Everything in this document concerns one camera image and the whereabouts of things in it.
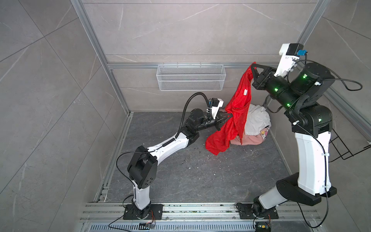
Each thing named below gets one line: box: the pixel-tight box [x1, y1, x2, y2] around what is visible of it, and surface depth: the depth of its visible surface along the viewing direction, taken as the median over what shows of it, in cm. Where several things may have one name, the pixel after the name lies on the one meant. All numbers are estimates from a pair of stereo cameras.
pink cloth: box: [229, 133, 264, 146], surface depth 100 cm
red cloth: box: [204, 61, 257, 156], surface depth 68 cm
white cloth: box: [244, 103, 272, 136], surface depth 102 cm
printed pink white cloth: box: [259, 126, 271, 140], surface depth 100 cm
